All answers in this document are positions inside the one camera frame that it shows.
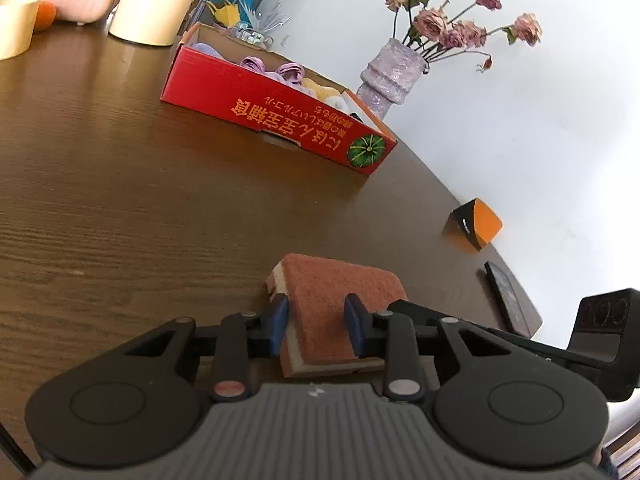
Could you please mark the pile of colourful clutter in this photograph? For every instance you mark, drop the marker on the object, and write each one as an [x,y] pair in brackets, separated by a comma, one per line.
[245,15]

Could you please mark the orange and black box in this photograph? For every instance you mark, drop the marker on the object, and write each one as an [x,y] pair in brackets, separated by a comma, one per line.
[477,225]

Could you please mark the black smartphone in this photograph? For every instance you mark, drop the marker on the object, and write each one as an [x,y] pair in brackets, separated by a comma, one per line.
[510,300]

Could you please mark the purple microfibre cloth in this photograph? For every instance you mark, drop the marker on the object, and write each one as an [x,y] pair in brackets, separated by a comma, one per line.
[207,50]

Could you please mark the white plush lamb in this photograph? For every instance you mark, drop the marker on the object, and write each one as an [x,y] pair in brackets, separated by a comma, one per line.
[341,101]

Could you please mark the lilac ribbon bundle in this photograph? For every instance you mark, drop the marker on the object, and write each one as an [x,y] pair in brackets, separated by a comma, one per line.
[275,71]

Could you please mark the dried pink roses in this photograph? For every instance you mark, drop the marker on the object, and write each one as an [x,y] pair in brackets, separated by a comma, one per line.
[450,25]

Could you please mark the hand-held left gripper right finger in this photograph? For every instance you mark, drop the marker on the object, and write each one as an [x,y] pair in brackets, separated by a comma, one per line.
[355,325]

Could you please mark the orange fruit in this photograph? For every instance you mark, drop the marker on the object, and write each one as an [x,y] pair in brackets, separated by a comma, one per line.
[46,16]

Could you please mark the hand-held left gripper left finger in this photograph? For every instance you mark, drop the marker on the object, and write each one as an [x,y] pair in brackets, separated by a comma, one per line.
[280,327]

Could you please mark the brown scouring sponge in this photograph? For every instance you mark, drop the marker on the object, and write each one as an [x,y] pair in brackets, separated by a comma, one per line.
[325,285]

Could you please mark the red cardboard box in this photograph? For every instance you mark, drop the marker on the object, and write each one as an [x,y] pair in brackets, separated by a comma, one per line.
[280,110]

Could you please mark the yellow mug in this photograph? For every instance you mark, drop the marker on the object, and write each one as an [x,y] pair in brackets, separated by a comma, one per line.
[15,27]

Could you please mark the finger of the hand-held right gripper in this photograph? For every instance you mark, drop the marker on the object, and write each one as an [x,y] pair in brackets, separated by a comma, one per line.
[530,345]

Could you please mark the yellow thermos jug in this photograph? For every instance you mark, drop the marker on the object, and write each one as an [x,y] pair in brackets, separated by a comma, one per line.
[157,0]

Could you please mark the pink textured vase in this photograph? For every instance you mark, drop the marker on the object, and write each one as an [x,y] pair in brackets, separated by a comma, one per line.
[392,75]

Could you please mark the yellow plush toy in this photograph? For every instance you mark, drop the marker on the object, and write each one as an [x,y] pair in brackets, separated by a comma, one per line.
[320,89]

